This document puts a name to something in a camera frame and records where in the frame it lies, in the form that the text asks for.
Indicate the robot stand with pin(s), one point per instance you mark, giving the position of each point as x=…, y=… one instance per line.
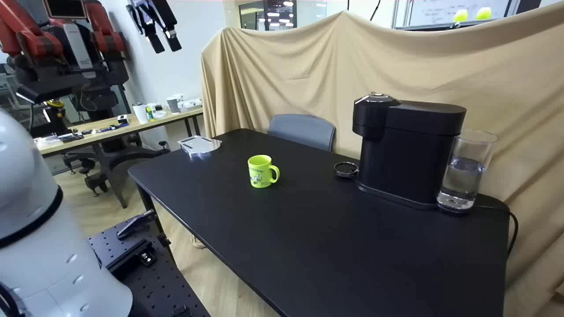
x=154, y=281

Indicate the wooden table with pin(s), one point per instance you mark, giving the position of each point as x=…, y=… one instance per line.
x=110, y=130

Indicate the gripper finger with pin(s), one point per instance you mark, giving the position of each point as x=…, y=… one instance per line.
x=155, y=40
x=172, y=40

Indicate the beige cloth backdrop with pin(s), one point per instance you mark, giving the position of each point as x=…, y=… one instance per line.
x=396, y=61

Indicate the grey chair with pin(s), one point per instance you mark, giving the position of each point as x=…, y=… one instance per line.
x=302, y=130

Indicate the green mug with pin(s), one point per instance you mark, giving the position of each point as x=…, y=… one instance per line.
x=260, y=172

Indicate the black coffee machine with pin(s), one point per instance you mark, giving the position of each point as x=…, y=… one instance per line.
x=405, y=154

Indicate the silver metal plate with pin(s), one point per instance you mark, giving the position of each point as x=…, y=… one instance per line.
x=200, y=144

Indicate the whiteboard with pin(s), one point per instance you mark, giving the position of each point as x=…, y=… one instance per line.
x=458, y=11

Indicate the red and black robot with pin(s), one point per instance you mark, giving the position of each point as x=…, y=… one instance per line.
x=57, y=48

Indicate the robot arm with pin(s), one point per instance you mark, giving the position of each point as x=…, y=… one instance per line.
x=39, y=255

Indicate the window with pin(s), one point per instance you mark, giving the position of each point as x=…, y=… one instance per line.
x=268, y=14

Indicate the white cup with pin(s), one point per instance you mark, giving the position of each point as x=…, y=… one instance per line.
x=140, y=113

